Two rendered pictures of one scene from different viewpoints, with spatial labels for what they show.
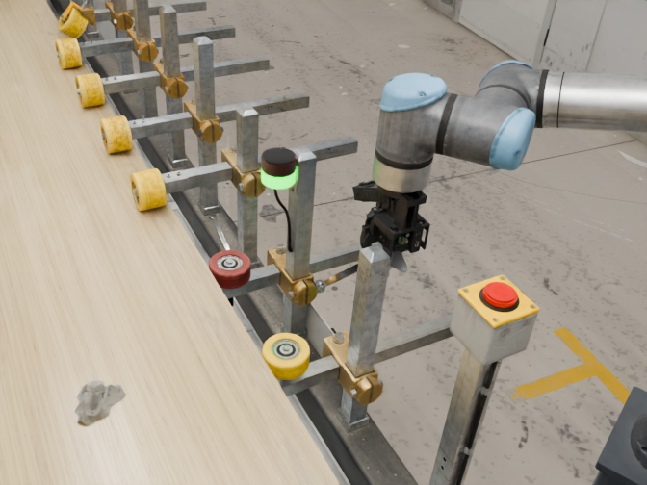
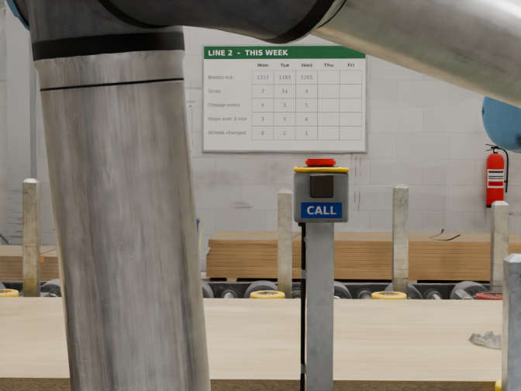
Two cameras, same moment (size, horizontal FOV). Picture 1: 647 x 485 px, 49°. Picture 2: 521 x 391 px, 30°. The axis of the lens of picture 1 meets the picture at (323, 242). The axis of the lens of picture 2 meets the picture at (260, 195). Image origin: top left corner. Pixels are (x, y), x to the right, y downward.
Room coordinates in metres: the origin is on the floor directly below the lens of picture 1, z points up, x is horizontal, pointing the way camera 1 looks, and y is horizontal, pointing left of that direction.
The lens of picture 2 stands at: (1.24, -1.33, 1.25)
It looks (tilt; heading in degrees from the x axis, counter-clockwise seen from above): 3 degrees down; 122
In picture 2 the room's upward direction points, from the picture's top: straight up
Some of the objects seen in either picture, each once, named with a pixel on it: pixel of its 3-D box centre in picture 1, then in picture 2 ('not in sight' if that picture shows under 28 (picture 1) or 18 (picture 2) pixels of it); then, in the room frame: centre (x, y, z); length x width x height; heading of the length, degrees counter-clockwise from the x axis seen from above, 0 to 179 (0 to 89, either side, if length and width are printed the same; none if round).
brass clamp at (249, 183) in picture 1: (243, 171); not in sight; (1.32, 0.19, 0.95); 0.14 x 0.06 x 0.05; 31
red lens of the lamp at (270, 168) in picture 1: (278, 162); not in sight; (1.06, 0.09, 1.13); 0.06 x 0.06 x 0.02
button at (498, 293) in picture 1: (499, 296); (320, 164); (0.64, -0.21, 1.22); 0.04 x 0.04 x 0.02
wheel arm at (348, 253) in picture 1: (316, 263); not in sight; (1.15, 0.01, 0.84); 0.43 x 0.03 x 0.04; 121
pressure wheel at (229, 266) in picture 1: (230, 283); not in sight; (1.05, 0.18, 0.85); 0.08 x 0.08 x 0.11
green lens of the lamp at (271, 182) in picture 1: (278, 174); not in sight; (1.06, 0.09, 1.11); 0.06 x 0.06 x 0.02
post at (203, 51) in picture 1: (206, 134); not in sight; (1.51, 0.30, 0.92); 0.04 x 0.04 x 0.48; 31
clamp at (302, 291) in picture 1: (290, 275); not in sight; (1.10, 0.06, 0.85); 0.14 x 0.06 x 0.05; 31
